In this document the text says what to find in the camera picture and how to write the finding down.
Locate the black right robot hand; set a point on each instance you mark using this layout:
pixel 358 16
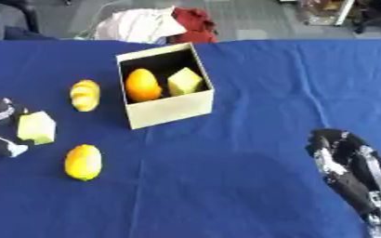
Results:
pixel 346 164

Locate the tan cardboard box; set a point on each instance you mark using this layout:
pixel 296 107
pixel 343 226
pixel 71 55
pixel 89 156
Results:
pixel 166 85

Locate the pale yellow-green block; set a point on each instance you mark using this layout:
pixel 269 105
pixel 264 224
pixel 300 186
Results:
pixel 36 127
pixel 184 81

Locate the yellow toy bread loaf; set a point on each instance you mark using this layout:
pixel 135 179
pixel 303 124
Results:
pixel 85 95

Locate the dark office chair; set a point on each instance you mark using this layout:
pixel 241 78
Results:
pixel 4 18

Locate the yellow-orange toy mango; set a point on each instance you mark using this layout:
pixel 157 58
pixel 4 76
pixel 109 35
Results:
pixel 83 162

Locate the orange toy fruit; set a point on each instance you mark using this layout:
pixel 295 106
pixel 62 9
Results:
pixel 143 85

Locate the black office chair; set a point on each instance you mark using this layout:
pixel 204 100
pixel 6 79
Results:
pixel 377 14

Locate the pile of white and red cloth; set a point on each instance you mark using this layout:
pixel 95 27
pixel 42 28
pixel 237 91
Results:
pixel 156 25

